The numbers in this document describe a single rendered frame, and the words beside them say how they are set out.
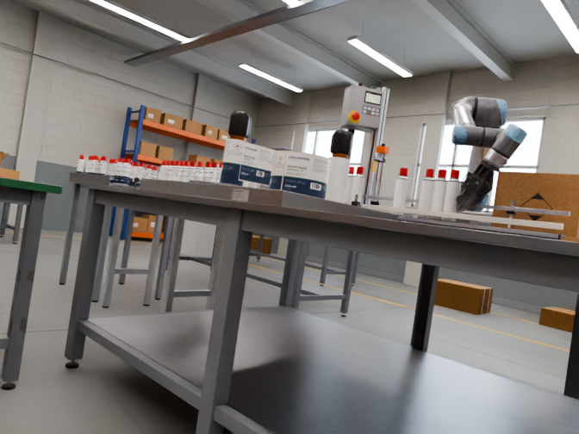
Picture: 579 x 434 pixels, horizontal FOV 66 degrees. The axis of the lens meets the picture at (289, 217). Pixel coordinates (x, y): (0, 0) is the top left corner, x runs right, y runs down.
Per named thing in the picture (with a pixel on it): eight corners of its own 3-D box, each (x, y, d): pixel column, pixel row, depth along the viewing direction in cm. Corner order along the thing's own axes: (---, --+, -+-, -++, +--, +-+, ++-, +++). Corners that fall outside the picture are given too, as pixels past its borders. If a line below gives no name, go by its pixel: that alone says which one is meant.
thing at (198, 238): (164, 250, 753) (175, 177, 754) (190, 251, 804) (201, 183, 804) (194, 257, 715) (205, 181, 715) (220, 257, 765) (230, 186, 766)
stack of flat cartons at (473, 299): (426, 302, 580) (429, 278, 580) (441, 300, 620) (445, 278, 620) (477, 315, 538) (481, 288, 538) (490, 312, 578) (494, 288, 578)
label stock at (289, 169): (335, 202, 153) (341, 160, 153) (283, 193, 144) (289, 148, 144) (307, 201, 171) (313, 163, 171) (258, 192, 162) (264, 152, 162)
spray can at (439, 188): (426, 219, 178) (433, 168, 178) (432, 220, 182) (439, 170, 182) (438, 220, 175) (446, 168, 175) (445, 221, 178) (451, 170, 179)
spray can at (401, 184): (389, 214, 189) (395, 166, 189) (395, 216, 193) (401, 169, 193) (400, 216, 186) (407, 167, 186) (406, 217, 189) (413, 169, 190)
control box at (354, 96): (339, 127, 221) (345, 89, 221) (370, 133, 224) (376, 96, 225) (345, 123, 211) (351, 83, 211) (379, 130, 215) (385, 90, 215)
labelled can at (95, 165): (73, 178, 374) (77, 154, 374) (137, 189, 416) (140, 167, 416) (98, 181, 343) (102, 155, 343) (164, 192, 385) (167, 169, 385)
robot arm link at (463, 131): (448, 92, 210) (456, 122, 168) (473, 94, 207) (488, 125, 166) (443, 116, 215) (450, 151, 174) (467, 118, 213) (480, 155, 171)
